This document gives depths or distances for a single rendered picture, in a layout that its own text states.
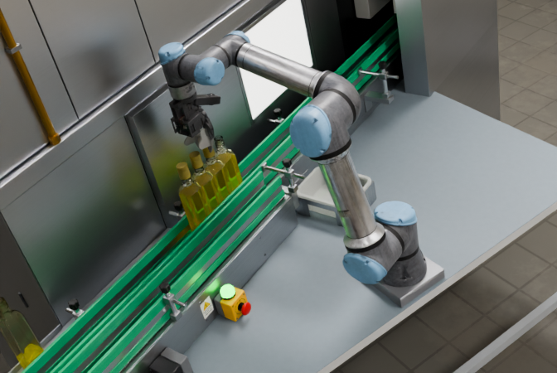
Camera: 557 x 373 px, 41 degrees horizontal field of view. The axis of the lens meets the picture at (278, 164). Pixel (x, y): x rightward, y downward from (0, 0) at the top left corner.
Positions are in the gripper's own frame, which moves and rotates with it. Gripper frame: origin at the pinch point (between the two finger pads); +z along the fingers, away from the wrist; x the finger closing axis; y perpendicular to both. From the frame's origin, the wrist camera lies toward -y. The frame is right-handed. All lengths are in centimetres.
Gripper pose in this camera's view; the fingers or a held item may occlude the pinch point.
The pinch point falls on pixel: (205, 145)
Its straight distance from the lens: 230.4
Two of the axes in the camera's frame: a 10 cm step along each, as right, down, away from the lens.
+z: 2.0, 7.9, 5.8
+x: 8.0, 2.2, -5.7
